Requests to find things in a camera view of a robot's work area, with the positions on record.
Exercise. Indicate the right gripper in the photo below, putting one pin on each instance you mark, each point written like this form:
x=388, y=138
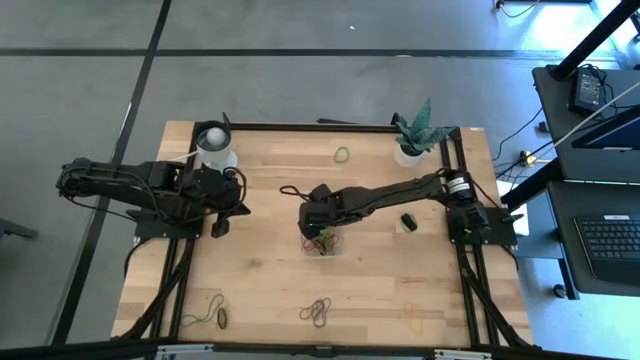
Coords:
x=330, y=202

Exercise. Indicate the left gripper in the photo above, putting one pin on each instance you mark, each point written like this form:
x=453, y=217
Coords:
x=210, y=190

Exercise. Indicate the black wide rubber band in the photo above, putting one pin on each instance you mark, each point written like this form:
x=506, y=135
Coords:
x=218, y=317

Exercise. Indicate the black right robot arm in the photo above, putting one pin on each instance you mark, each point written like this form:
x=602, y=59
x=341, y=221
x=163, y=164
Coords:
x=400, y=192

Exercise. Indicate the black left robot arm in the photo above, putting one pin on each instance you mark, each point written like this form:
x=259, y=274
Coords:
x=110, y=182

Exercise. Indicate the clear plastic bin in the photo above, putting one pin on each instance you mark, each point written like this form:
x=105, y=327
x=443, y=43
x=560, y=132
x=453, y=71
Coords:
x=340, y=250

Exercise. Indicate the blue rubber band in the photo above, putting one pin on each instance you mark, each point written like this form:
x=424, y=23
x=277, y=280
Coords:
x=325, y=320

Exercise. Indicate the yellow rubber band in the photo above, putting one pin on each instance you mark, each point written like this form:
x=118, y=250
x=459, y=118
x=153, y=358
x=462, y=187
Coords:
x=412, y=317

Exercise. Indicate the white cylindrical table device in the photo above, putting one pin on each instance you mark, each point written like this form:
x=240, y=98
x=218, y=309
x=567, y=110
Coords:
x=215, y=155

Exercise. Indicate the small black block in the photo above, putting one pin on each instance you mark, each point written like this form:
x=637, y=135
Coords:
x=409, y=222

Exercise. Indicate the snake plant in white pot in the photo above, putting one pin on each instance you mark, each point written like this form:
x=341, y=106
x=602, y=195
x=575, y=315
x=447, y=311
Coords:
x=420, y=132

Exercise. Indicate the white paper sheet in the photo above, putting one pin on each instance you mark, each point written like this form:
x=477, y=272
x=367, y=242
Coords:
x=506, y=186

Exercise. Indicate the grey chair leg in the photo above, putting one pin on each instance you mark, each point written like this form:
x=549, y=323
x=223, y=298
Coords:
x=15, y=230

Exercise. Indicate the yellow power plug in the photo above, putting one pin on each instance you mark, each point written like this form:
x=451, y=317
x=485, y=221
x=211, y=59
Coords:
x=526, y=159

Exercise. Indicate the small black plug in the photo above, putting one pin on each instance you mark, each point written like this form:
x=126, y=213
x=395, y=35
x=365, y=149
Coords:
x=544, y=127

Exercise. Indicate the black caster wheel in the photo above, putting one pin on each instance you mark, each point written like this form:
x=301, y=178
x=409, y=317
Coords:
x=559, y=291

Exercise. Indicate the black side desk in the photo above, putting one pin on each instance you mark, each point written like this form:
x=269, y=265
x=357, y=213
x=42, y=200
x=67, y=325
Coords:
x=555, y=125

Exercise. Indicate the black laptop keyboard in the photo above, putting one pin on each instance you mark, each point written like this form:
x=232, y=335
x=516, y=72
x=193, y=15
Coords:
x=610, y=245

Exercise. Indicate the black power adapter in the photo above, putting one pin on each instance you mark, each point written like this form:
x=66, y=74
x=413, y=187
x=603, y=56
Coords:
x=587, y=90

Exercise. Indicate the thin white rod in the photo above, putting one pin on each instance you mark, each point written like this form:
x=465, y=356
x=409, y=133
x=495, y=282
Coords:
x=600, y=110

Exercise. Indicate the dark monitor screen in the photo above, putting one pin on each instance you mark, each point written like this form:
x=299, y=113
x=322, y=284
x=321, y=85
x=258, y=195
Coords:
x=610, y=135

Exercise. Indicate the black diagonal pole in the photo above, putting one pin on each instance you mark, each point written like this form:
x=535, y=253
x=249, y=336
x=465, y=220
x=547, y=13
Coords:
x=595, y=37

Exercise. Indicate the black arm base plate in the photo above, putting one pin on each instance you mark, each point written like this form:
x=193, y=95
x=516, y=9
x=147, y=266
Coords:
x=160, y=231
x=502, y=239

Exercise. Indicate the black aluminium side frame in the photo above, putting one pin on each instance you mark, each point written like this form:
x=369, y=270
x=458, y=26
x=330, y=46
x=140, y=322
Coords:
x=468, y=300
x=181, y=295

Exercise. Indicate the black aluminium frame rail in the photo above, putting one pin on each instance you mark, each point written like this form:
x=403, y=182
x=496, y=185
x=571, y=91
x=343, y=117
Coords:
x=300, y=127

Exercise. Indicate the silver metal bracket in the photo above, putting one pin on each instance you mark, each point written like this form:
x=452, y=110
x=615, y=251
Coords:
x=185, y=350
x=465, y=355

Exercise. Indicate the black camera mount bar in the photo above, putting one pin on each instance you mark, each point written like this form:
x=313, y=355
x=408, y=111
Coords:
x=100, y=350

